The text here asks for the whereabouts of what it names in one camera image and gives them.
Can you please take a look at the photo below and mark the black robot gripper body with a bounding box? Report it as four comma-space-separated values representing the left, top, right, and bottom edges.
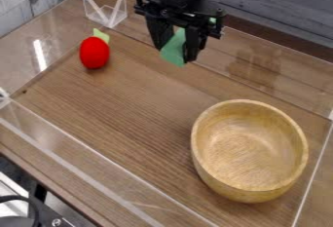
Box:
133, 0, 225, 38

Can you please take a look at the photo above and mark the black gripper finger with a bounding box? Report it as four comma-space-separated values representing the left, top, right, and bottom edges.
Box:
181, 26, 208, 62
145, 15, 173, 50

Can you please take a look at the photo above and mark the green rectangular block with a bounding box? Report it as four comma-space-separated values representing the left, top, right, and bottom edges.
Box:
159, 17, 217, 68

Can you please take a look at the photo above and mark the small green wedge block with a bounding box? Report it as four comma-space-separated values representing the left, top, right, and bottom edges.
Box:
92, 28, 109, 43

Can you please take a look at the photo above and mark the light wooden bowl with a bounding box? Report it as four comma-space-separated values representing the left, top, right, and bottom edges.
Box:
191, 99, 308, 204

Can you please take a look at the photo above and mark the red ball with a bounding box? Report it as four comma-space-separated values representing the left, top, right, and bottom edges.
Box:
78, 37, 110, 69

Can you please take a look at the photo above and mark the clear acrylic corner bracket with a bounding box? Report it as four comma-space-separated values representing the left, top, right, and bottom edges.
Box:
81, 0, 126, 28

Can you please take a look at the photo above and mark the clear acrylic tray wall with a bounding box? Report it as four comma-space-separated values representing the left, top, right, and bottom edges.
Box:
0, 88, 216, 227

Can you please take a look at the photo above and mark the black device with cable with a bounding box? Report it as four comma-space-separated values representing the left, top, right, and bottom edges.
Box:
0, 195, 92, 227

